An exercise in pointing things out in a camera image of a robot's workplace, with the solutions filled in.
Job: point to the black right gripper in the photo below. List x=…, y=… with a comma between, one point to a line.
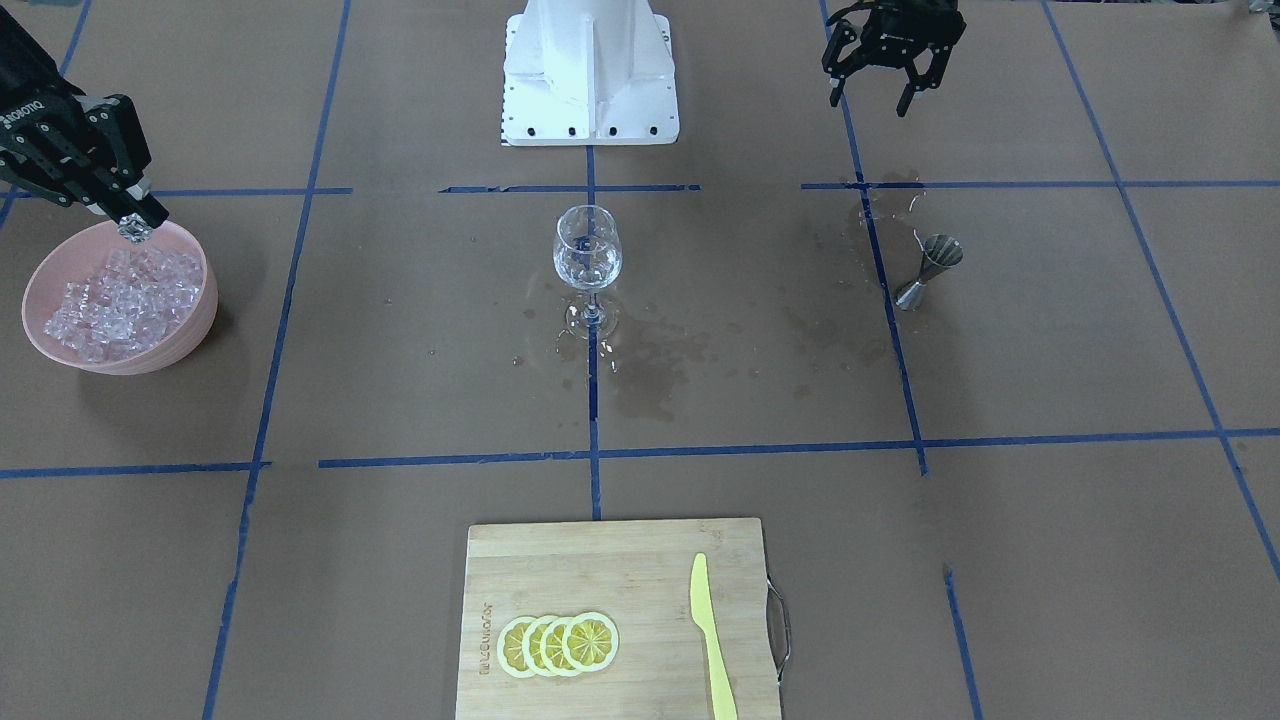
x=40, y=122

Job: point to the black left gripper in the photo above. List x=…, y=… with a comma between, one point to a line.
x=897, y=38

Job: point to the single clear ice cube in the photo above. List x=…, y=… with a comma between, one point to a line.
x=134, y=229

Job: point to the steel jigger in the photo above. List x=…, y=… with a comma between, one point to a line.
x=938, y=253

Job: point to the pile of clear ice cubes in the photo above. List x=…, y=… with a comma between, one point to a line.
x=135, y=300

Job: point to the clear wine glass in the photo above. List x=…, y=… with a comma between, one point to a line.
x=587, y=256

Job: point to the pink bowl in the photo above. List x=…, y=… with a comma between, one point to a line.
x=80, y=256

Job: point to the yellow plastic knife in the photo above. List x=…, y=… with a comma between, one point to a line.
x=722, y=703

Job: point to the lemon slice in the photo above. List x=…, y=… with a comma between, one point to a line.
x=532, y=645
x=511, y=654
x=551, y=648
x=590, y=642

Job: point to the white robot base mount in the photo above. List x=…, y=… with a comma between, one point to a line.
x=589, y=73

